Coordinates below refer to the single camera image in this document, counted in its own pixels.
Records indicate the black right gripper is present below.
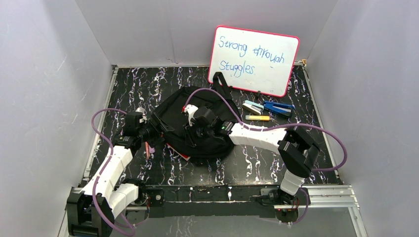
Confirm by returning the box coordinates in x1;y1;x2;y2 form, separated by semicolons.
183;118;213;148

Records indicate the black backpack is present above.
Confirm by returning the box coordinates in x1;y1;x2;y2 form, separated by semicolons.
150;72;241;159

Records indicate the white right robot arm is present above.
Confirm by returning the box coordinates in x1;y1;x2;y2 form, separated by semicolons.
183;105;320;204

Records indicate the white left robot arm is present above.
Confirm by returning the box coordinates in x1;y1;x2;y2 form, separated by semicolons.
66;110;174;237

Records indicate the pink highlighter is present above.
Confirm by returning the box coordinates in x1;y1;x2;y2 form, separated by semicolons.
148;146;155;154

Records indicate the red treehouse book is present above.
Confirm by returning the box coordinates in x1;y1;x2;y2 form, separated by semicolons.
167;143;191;161

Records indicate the orange highlighter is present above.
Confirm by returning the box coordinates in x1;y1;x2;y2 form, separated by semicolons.
245;115;270;121

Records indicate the pink framed whiteboard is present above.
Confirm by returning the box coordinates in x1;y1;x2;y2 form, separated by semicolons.
208;26;300;97

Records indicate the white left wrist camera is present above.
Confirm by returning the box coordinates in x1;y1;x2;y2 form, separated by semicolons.
135;107;147;123

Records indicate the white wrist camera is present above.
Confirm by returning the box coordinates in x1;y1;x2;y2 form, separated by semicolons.
135;107;147;123
182;104;199;127

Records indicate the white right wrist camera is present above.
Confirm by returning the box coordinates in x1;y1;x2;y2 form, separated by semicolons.
182;104;199;127

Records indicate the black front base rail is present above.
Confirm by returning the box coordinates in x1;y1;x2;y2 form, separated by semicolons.
145;185;279;218

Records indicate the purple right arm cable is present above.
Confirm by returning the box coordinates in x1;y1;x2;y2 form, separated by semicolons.
183;87;348;225

